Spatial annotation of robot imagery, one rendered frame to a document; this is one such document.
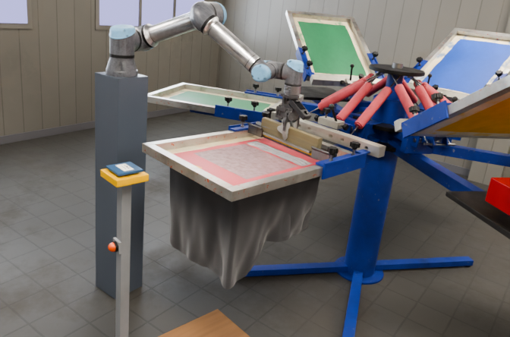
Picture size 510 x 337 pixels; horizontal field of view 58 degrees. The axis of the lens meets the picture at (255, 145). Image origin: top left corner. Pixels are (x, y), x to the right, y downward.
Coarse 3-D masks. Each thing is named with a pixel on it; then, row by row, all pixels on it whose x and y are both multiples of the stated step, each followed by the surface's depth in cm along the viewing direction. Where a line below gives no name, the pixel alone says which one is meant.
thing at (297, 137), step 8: (264, 120) 222; (272, 120) 220; (264, 128) 223; (272, 128) 219; (296, 128) 211; (280, 136) 216; (288, 136) 212; (296, 136) 209; (304, 136) 205; (312, 136) 202; (296, 144) 209; (304, 144) 206; (312, 144) 202; (320, 144) 202
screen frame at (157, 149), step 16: (144, 144) 193; (160, 144) 196; (176, 144) 202; (192, 144) 208; (160, 160) 185; (176, 160) 178; (192, 176) 170; (208, 176) 166; (272, 176) 172; (288, 176) 174; (304, 176) 180; (224, 192) 158; (240, 192) 157; (256, 192) 163
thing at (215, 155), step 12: (228, 144) 216; (240, 144) 217; (276, 144) 223; (180, 156) 193; (192, 156) 194; (204, 156) 196; (216, 156) 197; (228, 156) 199; (240, 156) 200; (252, 156) 202
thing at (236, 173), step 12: (264, 156) 204; (276, 156) 206; (300, 156) 209; (204, 168) 182; (216, 168) 184; (228, 168) 185; (240, 168) 186; (252, 168) 188; (264, 168) 189; (276, 168) 190; (288, 168) 192; (228, 180) 173; (240, 180) 175; (252, 180) 176
